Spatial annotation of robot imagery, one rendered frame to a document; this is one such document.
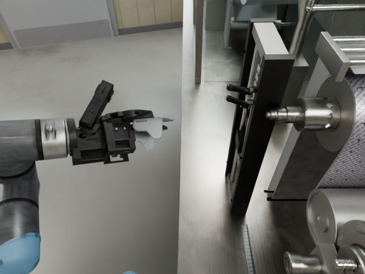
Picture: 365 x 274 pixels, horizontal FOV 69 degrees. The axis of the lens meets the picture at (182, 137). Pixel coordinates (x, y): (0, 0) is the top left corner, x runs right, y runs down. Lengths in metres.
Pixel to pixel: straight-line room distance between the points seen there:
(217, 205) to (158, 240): 0.98
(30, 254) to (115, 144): 0.22
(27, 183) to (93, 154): 0.13
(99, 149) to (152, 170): 1.57
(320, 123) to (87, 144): 0.42
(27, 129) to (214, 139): 0.72
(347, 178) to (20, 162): 0.61
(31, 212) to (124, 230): 1.38
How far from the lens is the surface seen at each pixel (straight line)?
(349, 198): 0.59
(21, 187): 0.56
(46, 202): 2.18
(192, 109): 1.18
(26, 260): 0.50
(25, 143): 0.51
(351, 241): 0.52
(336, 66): 0.49
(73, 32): 3.93
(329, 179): 0.61
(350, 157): 0.56
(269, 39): 0.54
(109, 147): 0.51
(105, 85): 0.58
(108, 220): 1.94
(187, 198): 0.90
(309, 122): 0.53
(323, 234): 0.62
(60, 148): 0.51
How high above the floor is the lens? 1.68
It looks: 47 degrees down
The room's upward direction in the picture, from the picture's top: 2 degrees counter-clockwise
